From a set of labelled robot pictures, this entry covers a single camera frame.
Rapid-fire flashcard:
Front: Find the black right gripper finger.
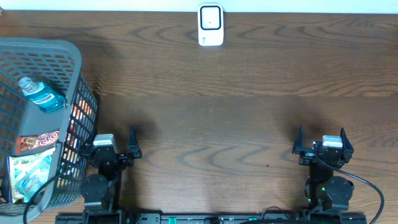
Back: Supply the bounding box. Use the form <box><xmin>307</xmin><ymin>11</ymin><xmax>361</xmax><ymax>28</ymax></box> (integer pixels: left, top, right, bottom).
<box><xmin>340</xmin><ymin>128</ymin><xmax>354</xmax><ymax>156</ymax></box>
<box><xmin>293</xmin><ymin>125</ymin><xmax>303</xmax><ymax>153</ymax></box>

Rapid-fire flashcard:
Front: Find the blue mouthwash bottle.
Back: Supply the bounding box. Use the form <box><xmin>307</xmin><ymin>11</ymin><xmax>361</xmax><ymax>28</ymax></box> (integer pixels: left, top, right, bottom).
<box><xmin>19</xmin><ymin>77</ymin><xmax>66</xmax><ymax>113</ymax></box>

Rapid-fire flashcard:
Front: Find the orange chocolate bar wrapper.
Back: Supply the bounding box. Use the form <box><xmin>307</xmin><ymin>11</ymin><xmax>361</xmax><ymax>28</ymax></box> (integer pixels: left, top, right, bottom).
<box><xmin>16</xmin><ymin>130</ymin><xmax>60</xmax><ymax>154</ymax></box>

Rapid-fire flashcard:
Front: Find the yellow snack bag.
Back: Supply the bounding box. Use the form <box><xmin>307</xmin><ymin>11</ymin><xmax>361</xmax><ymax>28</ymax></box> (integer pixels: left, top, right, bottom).
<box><xmin>7</xmin><ymin>147</ymin><xmax>55</xmax><ymax>203</ymax></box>

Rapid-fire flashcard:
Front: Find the teal small snack packet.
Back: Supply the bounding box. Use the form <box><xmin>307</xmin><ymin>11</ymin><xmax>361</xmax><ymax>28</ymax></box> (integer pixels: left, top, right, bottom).
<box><xmin>15</xmin><ymin>155</ymin><xmax>52</xmax><ymax>203</ymax></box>

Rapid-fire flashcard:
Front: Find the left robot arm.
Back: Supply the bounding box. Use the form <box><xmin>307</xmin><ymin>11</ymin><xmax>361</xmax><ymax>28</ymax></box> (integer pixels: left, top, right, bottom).
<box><xmin>80</xmin><ymin>126</ymin><xmax>142</xmax><ymax>223</ymax></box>

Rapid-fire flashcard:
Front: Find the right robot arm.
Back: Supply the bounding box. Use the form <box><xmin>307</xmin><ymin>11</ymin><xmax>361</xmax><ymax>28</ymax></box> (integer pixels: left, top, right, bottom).
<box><xmin>292</xmin><ymin>127</ymin><xmax>354</xmax><ymax>220</ymax></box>

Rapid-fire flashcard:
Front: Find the white barcode scanner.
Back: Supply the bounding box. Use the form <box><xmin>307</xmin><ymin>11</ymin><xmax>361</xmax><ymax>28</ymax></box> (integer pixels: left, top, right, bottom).
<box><xmin>197</xmin><ymin>3</ymin><xmax>224</xmax><ymax>47</ymax></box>

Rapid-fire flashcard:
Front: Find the grey plastic basket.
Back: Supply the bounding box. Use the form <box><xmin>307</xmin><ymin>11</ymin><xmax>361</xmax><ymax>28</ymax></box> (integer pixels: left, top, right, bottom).
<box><xmin>1</xmin><ymin>37</ymin><xmax>98</xmax><ymax>223</ymax></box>

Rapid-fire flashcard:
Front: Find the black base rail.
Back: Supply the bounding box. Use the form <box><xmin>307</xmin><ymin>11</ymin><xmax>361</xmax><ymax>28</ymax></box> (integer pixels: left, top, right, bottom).
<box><xmin>55</xmin><ymin>213</ymin><xmax>366</xmax><ymax>224</ymax></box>

